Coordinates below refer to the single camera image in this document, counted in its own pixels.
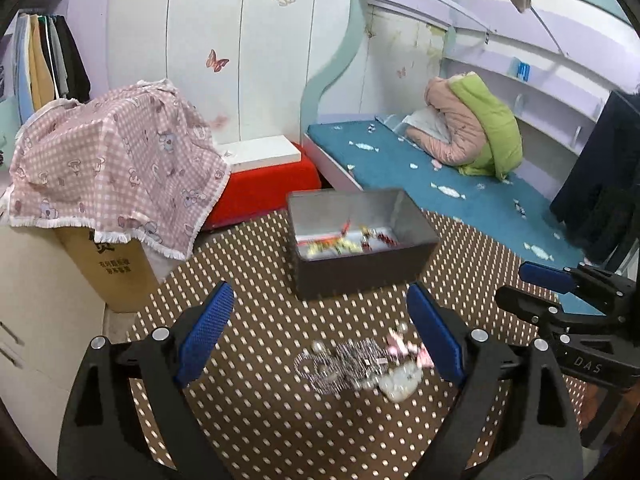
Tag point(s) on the pink hair clip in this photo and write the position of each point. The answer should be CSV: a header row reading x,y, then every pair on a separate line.
x,y
407,347

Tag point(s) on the black hanging garment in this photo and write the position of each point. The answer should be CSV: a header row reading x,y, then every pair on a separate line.
x,y
72,60

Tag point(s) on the white wardrobe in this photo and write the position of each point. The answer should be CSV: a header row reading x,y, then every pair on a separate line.
x,y
210,20

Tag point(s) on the pink butterfly sticker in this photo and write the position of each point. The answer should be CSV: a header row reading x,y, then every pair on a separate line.
x,y
216,61

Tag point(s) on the red ottoman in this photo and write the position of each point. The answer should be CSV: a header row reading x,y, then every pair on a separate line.
x,y
265,190

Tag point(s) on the teal bunk bed frame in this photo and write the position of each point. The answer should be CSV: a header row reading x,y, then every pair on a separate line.
x,y
330,75

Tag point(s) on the white flat board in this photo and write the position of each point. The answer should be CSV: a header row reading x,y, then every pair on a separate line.
x,y
262,152

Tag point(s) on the pink checked cloth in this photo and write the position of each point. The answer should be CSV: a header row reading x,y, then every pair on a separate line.
x,y
110,160

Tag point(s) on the grey rectangular box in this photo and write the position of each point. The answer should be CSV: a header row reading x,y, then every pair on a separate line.
x,y
360,270

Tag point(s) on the white pearl brooch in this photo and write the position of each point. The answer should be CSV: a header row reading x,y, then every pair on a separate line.
x,y
400,382

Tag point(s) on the brown cardboard box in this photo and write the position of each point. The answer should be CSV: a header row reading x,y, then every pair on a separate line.
x,y
112,270

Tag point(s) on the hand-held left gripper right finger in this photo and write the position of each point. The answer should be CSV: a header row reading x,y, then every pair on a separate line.
x,y
434,331

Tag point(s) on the white wall shelf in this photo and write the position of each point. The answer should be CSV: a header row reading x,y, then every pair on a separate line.
x,y
550,95

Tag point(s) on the yellow hanging garment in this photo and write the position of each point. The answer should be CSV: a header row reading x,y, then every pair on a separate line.
x,y
40,70

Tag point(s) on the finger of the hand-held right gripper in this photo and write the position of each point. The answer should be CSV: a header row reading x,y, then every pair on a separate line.
x,y
525,305
545,276

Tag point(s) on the white pillow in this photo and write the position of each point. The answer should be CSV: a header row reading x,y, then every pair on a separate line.
x,y
425,122

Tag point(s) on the dark hanging coat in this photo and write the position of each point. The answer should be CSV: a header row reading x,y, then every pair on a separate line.
x,y
600,185

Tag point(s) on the teal candy-print bedsheet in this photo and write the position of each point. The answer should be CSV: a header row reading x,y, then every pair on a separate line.
x,y
425,180

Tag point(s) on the cream cabinet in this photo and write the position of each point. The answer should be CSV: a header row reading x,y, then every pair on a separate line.
x,y
40,320

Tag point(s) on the brown polka-dot tablecloth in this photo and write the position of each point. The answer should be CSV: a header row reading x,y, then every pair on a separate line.
x,y
280,425

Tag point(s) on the green padded jacket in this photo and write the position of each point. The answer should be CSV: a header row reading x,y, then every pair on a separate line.
x,y
495,125

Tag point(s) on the light blue hanging garment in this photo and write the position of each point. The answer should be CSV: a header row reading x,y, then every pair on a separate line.
x,y
22,70

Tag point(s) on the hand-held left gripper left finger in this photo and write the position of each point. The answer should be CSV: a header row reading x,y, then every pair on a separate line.
x,y
205,330

